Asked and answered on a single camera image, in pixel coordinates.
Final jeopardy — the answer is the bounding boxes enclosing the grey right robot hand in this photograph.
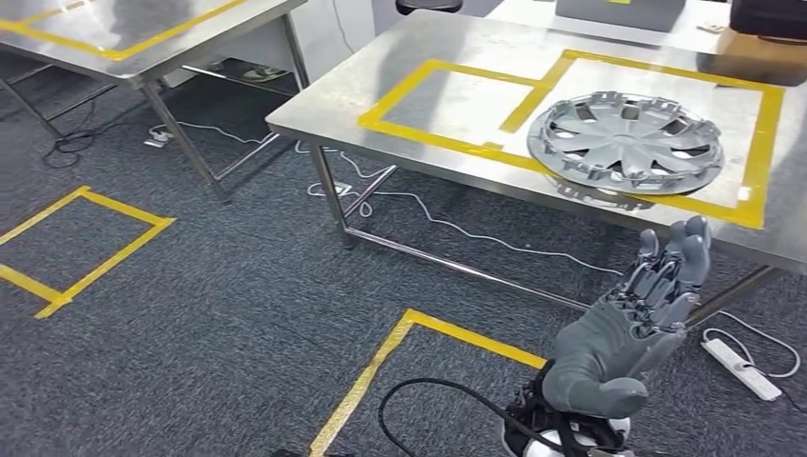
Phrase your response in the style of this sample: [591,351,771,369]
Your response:
[541,216,713,420]

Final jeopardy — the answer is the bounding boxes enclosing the silver plastic wheel hubcap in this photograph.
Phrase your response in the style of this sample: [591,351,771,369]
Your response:
[526,90,726,197]

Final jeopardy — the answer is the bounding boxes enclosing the steel workbench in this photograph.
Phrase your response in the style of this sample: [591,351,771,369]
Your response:
[0,0,310,205]
[265,9,807,329]

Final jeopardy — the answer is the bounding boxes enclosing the long white power strip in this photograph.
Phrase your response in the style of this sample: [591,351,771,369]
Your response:
[700,338,784,403]

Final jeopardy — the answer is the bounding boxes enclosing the yellow tape double rectangle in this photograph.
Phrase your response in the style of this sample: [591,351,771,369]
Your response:
[358,49,786,230]

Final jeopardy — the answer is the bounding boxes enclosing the grey laptop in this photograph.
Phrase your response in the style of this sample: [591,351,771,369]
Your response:
[554,0,688,33]

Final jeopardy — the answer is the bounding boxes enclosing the black carrying case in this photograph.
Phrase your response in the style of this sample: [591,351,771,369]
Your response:
[729,0,807,40]

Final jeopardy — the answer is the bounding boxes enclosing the black round stool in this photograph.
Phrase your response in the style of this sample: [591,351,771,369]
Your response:
[395,0,465,16]

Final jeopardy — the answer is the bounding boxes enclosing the white side desk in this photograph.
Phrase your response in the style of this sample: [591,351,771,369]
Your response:
[288,0,383,68]

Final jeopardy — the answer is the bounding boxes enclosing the right wrist camera unit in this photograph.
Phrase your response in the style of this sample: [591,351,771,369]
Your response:
[503,362,628,457]

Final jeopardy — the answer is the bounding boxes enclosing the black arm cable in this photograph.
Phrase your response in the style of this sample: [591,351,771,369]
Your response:
[377,377,569,457]

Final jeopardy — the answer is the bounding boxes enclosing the white power strip cable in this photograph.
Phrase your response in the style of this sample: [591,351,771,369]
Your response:
[699,308,803,381]

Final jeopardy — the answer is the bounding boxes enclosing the black floor cables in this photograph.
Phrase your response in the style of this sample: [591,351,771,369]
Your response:
[41,99,156,171]

